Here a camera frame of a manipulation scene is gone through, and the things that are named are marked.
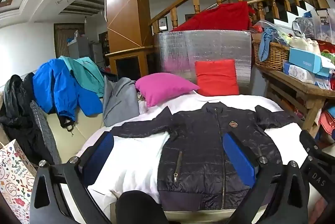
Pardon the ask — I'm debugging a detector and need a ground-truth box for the brown curtain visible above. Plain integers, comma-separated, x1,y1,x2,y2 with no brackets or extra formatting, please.
54,23,85,58

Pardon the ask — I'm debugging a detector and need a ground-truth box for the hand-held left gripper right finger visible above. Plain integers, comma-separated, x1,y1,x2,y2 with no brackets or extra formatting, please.
222,132,311,224

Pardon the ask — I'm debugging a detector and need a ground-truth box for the clear plastic bag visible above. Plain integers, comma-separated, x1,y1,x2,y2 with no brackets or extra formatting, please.
292,17,314,38

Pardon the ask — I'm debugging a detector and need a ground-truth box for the printed gift bag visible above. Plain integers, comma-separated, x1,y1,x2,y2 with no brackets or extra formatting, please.
0,139,40,224

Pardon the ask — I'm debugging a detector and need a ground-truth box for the grey refrigerator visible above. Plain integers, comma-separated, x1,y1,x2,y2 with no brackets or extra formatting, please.
68,35,91,59

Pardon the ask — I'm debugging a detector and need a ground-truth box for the red bag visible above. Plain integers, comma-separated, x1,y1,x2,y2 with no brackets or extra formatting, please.
320,110,335,141

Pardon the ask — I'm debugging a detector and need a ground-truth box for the wooden cabinet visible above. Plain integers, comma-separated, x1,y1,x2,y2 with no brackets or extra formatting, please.
106,46,157,82

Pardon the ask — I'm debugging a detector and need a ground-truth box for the grey coat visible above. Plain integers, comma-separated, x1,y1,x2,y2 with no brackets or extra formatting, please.
103,76,140,127

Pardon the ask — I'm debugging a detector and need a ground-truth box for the clear plastic storage box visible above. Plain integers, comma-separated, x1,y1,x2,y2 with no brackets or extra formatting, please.
314,8,335,44

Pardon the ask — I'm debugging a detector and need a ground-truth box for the wooden table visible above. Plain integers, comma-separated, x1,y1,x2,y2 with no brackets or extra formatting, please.
255,62,335,138

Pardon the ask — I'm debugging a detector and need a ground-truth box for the teal jacket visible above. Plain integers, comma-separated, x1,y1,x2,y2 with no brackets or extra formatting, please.
59,56,105,99

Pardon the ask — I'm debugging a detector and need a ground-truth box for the red pillow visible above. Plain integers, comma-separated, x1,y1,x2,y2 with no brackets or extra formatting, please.
195,59,240,97

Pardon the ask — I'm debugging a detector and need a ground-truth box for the dark navy garment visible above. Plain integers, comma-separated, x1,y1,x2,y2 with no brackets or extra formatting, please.
99,65,119,82

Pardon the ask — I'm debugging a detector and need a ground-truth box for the light blue cloth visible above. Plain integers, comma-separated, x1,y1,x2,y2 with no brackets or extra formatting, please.
259,27,282,62

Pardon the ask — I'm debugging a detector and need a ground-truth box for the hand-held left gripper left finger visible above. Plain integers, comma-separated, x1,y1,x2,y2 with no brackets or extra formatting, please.
29,132,116,224

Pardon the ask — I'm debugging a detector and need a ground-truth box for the blue jacket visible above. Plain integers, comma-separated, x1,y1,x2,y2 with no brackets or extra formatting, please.
33,58,104,122

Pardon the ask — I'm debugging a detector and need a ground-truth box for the wooden pillar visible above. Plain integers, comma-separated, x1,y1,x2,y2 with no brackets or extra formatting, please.
106,0,153,54

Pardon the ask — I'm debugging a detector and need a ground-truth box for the white blanket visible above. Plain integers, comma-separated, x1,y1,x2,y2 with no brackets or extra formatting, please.
76,90,318,214

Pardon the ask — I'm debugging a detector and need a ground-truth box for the silver foil insulation board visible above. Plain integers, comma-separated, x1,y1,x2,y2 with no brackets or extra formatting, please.
154,29,253,95

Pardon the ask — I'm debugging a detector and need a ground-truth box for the beige sofa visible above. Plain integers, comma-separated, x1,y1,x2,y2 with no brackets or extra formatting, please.
47,109,105,162

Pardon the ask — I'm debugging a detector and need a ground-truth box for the red cloth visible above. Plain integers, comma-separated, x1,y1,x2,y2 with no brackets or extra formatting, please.
170,1,255,32

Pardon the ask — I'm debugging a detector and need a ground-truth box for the person's leg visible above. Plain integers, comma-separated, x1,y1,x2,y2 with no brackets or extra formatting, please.
115,190,169,224

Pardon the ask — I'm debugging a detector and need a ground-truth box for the blue tissue box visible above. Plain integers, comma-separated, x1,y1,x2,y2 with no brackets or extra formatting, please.
289,48,333,78

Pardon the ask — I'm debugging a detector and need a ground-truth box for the white bag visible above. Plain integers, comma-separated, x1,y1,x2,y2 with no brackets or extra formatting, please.
289,37,321,54

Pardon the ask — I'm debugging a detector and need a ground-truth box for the wicker basket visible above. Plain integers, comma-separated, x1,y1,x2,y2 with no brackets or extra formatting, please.
253,40,291,71

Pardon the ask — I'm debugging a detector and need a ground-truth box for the white tissue pack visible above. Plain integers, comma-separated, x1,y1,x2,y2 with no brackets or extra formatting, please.
283,62,317,84

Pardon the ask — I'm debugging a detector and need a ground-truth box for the grey tweed garment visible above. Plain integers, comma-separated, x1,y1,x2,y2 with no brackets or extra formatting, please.
29,101,62,164

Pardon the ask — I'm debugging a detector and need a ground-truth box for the black jacket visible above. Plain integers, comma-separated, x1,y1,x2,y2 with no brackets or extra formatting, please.
0,74,55,164

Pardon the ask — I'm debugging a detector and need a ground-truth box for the pink pillow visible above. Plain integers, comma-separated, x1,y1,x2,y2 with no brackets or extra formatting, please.
135,73,201,108

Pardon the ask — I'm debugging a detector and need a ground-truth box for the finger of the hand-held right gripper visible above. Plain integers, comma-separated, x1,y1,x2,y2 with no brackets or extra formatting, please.
300,130,322,154

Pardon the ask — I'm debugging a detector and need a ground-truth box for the dark navy puffer jacket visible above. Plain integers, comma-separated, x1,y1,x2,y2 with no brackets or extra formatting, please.
110,102,305,211

